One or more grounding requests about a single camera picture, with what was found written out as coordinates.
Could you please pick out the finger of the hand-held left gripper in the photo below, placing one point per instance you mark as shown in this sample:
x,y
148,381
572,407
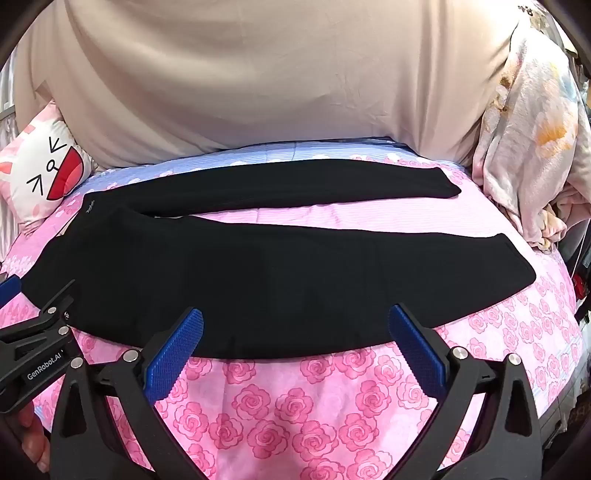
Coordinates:
x,y
51,307
9,290

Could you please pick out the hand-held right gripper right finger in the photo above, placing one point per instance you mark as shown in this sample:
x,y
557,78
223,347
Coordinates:
x,y
418,355

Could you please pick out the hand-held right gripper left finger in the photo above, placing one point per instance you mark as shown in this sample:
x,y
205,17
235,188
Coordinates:
x,y
178,355

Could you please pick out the black pants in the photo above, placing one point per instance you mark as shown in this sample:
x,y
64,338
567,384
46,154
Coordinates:
x,y
258,281

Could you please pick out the person's left hand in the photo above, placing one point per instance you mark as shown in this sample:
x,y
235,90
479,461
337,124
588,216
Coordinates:
x,y
33,434

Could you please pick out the pink rose print bedsheet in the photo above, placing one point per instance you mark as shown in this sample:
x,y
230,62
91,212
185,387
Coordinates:
x,y
277,406

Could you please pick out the cat face pillow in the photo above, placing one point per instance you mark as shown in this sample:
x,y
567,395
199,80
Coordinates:
x,y
39,166

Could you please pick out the grey satin cloth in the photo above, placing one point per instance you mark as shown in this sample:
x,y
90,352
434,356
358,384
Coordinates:
x,y
7,138

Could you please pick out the pale floral quilt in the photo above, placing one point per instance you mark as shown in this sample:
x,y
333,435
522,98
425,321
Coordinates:
x,y
526,138

